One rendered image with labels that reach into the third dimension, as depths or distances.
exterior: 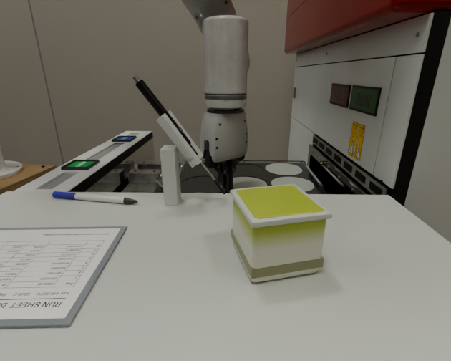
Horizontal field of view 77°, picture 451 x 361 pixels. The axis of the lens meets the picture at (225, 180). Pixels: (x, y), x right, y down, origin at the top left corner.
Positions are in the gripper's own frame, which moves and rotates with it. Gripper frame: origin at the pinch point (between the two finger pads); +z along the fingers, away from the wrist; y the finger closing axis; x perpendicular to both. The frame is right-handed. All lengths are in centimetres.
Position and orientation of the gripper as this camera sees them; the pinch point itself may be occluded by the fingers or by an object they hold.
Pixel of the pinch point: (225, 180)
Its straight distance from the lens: 62.3
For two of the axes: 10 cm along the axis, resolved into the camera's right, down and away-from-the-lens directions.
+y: -7.5, 2.4, -6.2
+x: 6.7, 2.7, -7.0
